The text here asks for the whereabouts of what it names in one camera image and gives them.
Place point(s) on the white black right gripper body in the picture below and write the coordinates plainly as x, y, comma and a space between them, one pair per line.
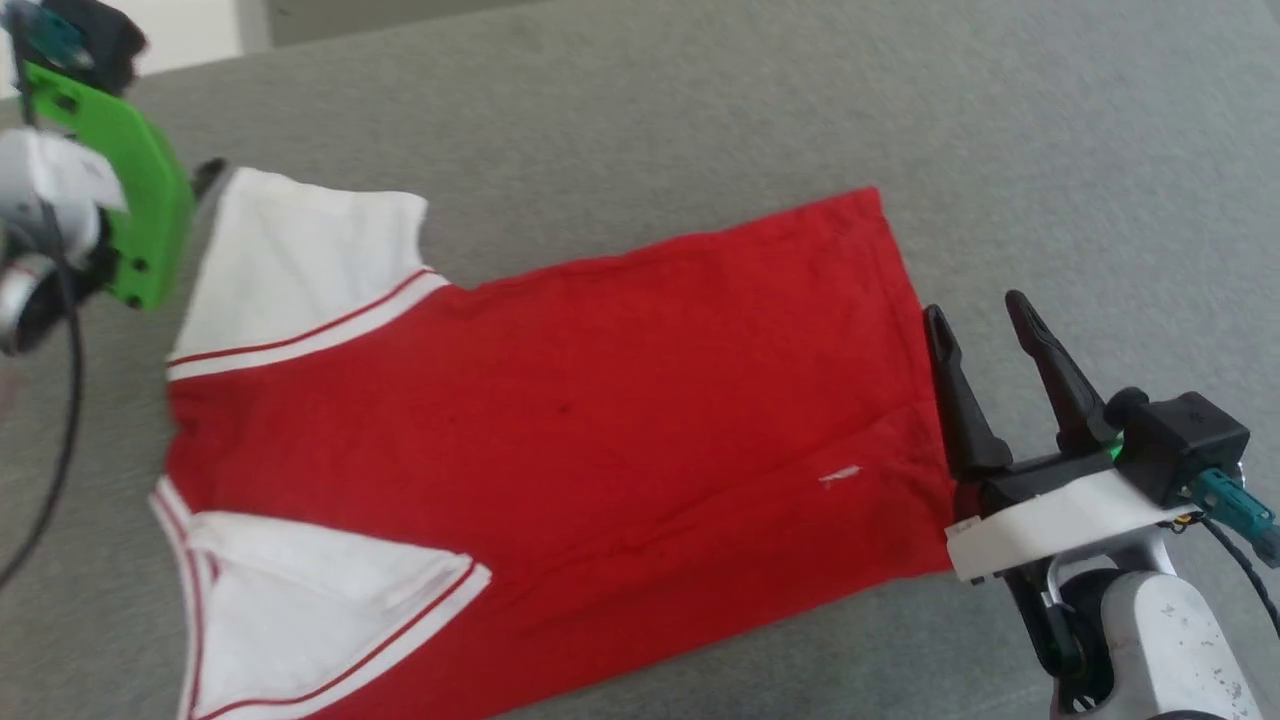
1050, 520

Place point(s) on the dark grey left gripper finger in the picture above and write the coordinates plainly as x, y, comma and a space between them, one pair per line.
208, 178

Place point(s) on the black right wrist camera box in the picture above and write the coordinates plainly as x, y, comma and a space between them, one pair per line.
1185, 440

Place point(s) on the grey fabric sofa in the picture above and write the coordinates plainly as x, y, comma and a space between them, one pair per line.
700, 110

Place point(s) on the white flat box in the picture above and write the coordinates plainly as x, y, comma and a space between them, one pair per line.
190, 30

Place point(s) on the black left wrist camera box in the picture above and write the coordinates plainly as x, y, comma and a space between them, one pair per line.
95, 35

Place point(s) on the red and white jersey shirt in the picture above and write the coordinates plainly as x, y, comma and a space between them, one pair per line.
600, 420

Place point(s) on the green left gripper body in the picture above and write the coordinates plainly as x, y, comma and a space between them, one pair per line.
150, 220

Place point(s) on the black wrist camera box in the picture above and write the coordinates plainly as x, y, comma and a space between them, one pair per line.
1185, 440
95, 35

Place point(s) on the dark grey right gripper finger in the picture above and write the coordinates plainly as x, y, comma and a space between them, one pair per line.
965, 420
1070, 400

